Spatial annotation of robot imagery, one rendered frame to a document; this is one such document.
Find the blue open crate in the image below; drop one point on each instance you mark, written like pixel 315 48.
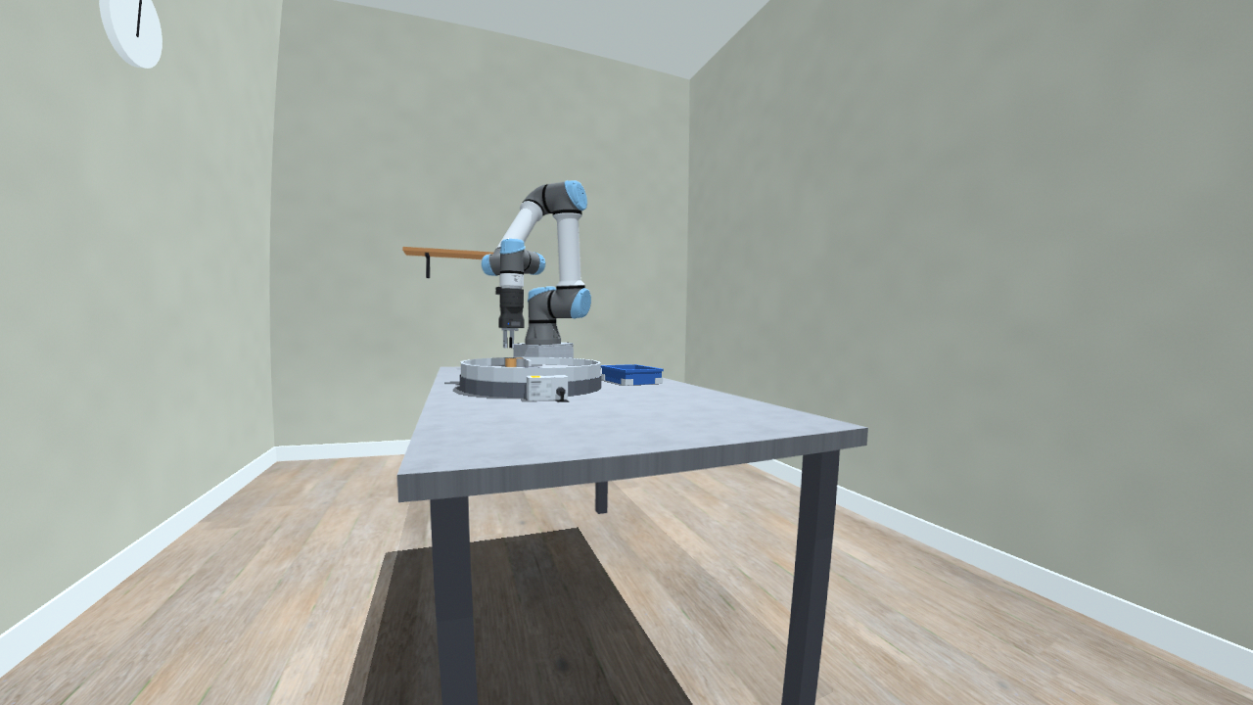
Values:
pixel 632 374

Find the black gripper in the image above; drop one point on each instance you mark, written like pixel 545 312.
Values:
pixel 511 305

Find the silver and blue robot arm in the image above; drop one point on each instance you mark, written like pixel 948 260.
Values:
pixel 565 200

